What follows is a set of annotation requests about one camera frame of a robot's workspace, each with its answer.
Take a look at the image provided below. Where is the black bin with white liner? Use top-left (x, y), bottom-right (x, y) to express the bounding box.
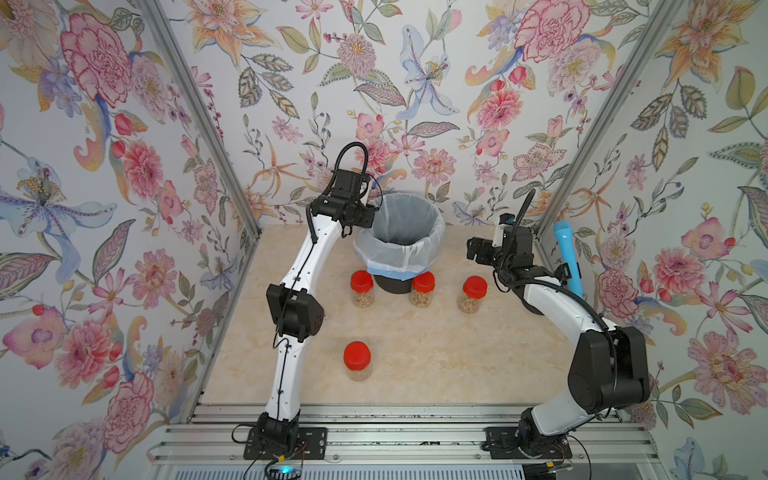
top-left (353, 192), bottom-right (446, 295)

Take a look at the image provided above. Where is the peanut jar red lid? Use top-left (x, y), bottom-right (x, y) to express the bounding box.
top-left (409, 271), bottom-right (436, 308)
top-left (350, 270), bottom-right (374, 308)
top-left (457, 276), bottom-right (488, 314)

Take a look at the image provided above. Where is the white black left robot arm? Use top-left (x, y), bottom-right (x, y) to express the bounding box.
top-left (257, 191), bottom-right (377, 450)

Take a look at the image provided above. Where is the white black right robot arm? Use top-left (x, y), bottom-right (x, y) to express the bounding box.
top-left (467, 225), bottom-right (651, 458)

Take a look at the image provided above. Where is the blue microphone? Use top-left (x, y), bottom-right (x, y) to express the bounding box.
top-left (554, 221), bottom-right (584, 298)

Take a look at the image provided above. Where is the front jar red lid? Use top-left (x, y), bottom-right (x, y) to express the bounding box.
top-left (343, 341), bottom-right (372, 382)

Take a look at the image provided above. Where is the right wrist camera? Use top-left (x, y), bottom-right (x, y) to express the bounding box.
top-left (492, 214), bottom-right (515, 247)

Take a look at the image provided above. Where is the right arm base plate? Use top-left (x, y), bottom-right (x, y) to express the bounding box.
top-left (480, 426), bottom-right (572, 461)

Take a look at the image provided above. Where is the aluminium corner post left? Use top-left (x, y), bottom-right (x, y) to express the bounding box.
top-left (133, 0), bottom-right (263, 236)

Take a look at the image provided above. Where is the aluminium corner post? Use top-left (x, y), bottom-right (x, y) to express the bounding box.
top-left (535, 0), bottom-right (680, 240)
top-left (133, 0), bottom-right (263, 236)

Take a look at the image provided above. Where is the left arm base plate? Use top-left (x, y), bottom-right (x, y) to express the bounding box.
top-left (243, 427), bottom-right (328, 460)

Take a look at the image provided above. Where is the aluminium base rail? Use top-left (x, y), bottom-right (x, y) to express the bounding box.
top-left (146, 402), bottom-right (668, 479)

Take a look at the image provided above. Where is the aluminium corner post right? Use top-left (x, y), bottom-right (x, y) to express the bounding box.
top-left (535, 0), bottom-right (680, 240)

